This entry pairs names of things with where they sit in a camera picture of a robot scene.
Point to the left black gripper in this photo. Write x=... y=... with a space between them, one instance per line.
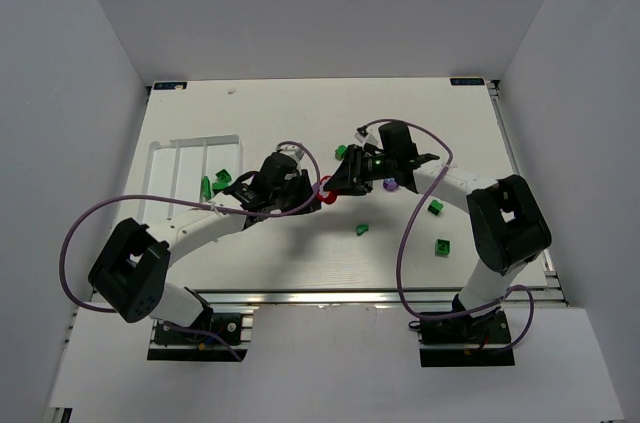
x=298 y=191

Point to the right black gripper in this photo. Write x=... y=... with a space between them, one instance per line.
x=354 y=169

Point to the small red lego brick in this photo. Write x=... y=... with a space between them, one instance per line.
x=326 y=197

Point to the green curved lego brick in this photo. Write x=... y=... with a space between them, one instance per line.
x=223 y=176

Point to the green lego plate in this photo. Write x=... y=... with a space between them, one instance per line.
x=205 y=189

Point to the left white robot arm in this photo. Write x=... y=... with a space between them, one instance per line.
x=131 y=270

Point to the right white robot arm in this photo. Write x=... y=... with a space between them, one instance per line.
x=508 y=228

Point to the small green lego brick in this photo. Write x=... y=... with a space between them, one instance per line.
x=340 y=152

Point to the purple oval flower lego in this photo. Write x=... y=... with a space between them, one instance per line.
x=390 y=185

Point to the small green lego piece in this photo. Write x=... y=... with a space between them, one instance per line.
x=361 y=229

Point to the green square lego brick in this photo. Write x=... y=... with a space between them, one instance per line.
x=442 y=247
x=218 y=186

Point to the right blue table sticker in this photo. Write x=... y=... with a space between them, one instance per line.
x=466 y=81

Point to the blue table sticker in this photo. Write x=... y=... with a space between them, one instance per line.
x=466 y=81
x=169 y=86

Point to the white divided sorting tray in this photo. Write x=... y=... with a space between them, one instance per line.
x=177 y=167

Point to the left blue table sticker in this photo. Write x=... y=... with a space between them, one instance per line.
x=169 y=86

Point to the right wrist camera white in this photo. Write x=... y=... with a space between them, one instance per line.
x=364 y=137

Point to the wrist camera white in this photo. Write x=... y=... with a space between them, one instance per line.
x=364 y=137
x=292 y=151

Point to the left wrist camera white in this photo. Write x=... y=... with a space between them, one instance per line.
x=292 y=151

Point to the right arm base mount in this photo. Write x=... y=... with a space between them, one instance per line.
x=461 y=343

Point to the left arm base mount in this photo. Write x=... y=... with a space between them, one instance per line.
x=223 y=338

